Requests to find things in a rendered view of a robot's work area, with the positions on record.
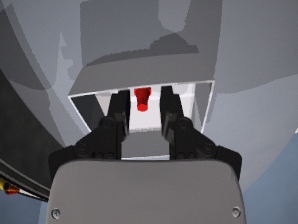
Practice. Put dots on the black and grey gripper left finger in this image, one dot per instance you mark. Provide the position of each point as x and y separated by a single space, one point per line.
101 143

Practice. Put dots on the orange wire connector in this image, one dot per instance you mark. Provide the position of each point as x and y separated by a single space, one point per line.
13 188

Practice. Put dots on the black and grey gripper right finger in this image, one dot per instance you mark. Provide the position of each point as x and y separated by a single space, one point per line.
185 142

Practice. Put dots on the yellow wire connector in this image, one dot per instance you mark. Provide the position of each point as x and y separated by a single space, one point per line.
4 185

